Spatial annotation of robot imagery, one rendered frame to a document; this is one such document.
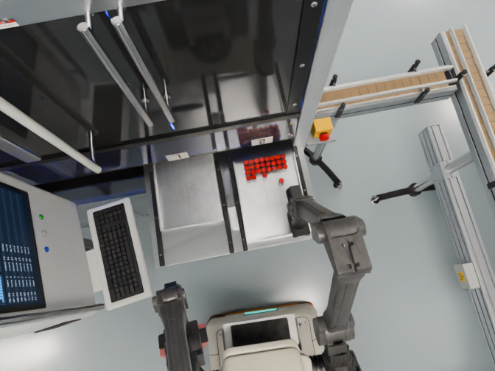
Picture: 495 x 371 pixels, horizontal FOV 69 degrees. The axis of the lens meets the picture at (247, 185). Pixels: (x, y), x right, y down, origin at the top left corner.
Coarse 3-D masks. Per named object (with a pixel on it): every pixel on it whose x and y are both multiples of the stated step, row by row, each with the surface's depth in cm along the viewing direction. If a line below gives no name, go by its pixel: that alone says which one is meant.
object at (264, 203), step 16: (288, 160) 154; (240, 176) 153; (256, 176) 153; (272, 176) 153; (288, 176) 152; (240, 192) 151; (256, 192) 151; (272, 192) 151; (256, 208) 149; (272, 208) 149; (256, 224) 148; (272, 224) 147; (288, 224) 147; (256, 240) 143
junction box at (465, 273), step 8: (456, 264) 179; (464, 264) 173; (472, 264) 173; (456, 272) 180; (464, 272) 172; (472, 272) 172; (464, 280) 174; (472, 280) 171; (464, 288) 175; (472, 288) 170
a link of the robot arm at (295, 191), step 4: (288, 188) 128; (292, 188) 126; (296, 188) 126; (300, 188) 125; (288, 192) 128; (292, 192) 125; (296, 192) 125; (300, 192) 125; (288, 196) 127; (292, 196) 124; (296, 196) 124; (300, 196) 124; (304, 196) 124; (288, 200) 128; (288, 204) 118; (288, 208) 118; (292, 208) 117; (288, 212) 120; (292, 212) 118
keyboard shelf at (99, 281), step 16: (96, 208) 160; (128, 208) 159; (128, 224) 157; (96, 240) 156; (96, 256) 154; (96, 272) 153; (144, 272) 152; (96, 288) 151; (144, 288) 150; (112, 304) 149
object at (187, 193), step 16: (176, 160) 156; (192, 160) 156; (208, 160) 155; (160, 176) 154; (176, 176) 154; (192, 176) 154; (208, 176) 154; (160, 192) 153; (176, 192) 152; (192, 192) 152; (208, 192) 152; (160, 208) 151; (176, 208) 150; (192, 208) 150; (208, 208) 150; (160, 224) 146; (176, 224) 149; (192, 224) 145
